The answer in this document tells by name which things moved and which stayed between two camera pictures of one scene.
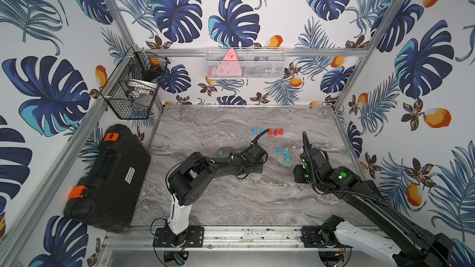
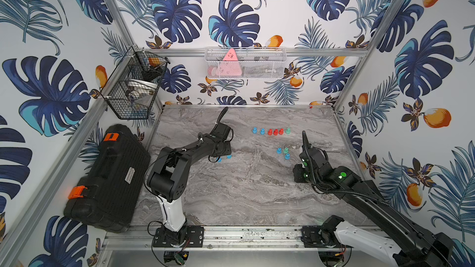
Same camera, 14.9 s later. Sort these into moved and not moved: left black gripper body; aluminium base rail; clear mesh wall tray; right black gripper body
Moved: left black gripper body
Not moved: right black gripper body; clear mesh wall tray; aluminium base rail
